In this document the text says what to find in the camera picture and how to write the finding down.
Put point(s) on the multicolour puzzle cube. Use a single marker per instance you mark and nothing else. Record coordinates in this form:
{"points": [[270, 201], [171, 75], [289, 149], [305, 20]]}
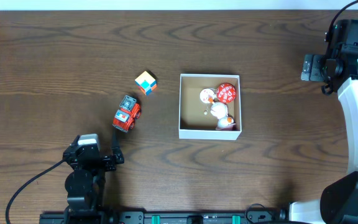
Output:
{"points": [[146, 83]]}

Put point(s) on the black mounting rail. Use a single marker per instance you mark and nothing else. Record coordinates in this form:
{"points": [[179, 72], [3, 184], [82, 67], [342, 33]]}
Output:
{"points": [[138, 217]]}

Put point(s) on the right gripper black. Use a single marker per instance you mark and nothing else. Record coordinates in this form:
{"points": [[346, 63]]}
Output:
{"points": [[313, 69]]}

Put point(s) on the red toy fire truck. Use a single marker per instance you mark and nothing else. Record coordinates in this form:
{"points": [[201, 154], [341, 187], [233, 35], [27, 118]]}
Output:
{"points": [[129, 111]]}

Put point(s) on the red ball with white letters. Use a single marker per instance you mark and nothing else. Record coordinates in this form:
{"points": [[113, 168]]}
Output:
{"points": [[226, 93]]}

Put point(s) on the white pink duck toy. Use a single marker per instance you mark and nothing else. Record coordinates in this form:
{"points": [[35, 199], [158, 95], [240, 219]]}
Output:
{"points": [[220, 111]]}

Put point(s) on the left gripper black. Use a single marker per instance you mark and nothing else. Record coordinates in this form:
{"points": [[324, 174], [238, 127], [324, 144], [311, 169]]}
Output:
{"points": [[103, 160]]}

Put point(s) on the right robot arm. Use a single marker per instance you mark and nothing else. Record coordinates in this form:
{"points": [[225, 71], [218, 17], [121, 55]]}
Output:
{"points": [[337, 69]]}

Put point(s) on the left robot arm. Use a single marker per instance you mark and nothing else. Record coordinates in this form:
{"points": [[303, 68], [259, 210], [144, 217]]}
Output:
{"points": [[85, 185]]}

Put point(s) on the white cardboard box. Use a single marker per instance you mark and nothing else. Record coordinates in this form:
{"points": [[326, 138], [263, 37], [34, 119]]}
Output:
{"points": [[195, 118]]}

